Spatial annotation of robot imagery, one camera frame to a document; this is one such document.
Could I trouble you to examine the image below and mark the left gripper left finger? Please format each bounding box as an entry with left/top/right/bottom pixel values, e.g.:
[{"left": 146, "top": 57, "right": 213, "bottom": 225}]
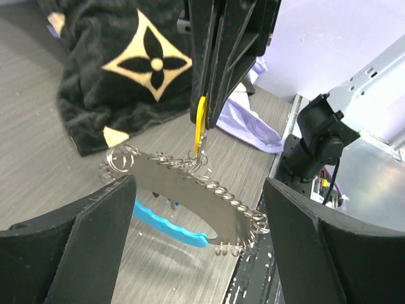
[{"left": 1, "top": 175, "right": 137, "bottom": 303}]

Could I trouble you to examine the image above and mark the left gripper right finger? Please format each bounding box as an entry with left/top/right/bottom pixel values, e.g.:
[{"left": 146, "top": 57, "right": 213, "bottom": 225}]
[{"left": 263, "top": 178, "right": 404, "bottom": 303}]

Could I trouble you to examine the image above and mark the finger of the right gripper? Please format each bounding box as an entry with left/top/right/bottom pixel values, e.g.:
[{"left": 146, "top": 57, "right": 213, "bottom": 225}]
[
  {"left": 188, "top": 1, "right": 221, "bottom": 123},
  {"left": 207, "top": 1, "right": 281, "bottom": 129}
]

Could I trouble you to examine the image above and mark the blue handled key ring organizer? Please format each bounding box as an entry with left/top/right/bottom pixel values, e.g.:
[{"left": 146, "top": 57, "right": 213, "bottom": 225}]
[{"left": 99, "top": 144, "right": 270, "bottom": 257}]

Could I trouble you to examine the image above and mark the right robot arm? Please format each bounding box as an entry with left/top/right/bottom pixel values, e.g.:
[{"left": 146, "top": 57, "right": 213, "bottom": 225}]
[{"left": 177, "top": 1, "right": 404, "bottom": 189}]

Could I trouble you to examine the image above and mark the lavender cloth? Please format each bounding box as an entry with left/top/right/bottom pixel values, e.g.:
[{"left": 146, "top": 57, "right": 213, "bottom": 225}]
[{"left": 216, "top": 57, "right": 284, "bottom": 154}]

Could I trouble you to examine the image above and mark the black floral blanket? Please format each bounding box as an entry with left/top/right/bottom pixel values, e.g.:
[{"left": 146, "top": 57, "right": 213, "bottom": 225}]
[{"left": 39, "top": 1, "right": 192, "bottom": 156}]

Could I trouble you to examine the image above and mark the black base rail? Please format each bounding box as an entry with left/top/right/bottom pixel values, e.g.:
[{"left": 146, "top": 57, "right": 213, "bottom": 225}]
[{"left": 223, "top": 235, "right": 285, "bottom": 304}]

